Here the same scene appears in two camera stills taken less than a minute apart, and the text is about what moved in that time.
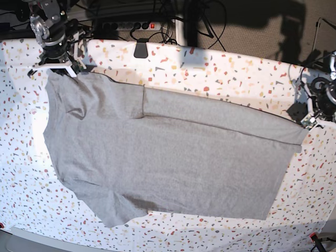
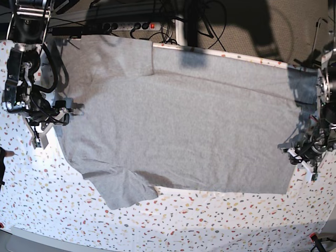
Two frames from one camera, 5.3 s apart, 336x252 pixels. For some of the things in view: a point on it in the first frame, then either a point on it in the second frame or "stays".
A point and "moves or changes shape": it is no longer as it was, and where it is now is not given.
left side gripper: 55,49 → 40,109
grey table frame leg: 179,27 stays
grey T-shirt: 124,147 moves or changes shape
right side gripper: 323,92 → 314,141
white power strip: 132,26 stays
